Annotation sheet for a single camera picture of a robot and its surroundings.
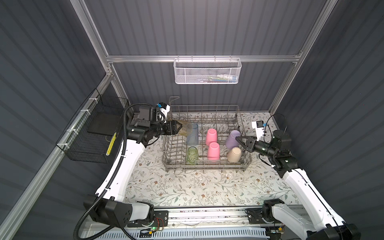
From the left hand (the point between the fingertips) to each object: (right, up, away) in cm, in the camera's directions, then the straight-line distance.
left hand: (176, 125), depth 73 cm
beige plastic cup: (+31, -17, +9) cm, 37 cm away
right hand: (+31, -7, -2) cm, 31 cm away
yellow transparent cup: (+3, -2, +22) cm, 23 cm away
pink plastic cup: (+20, -15, +11) cm, 28 cm away
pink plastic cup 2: (+19, -7, +18) cm, 27 cm away
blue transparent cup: (+8, -6, +21) cm, 23 cm away
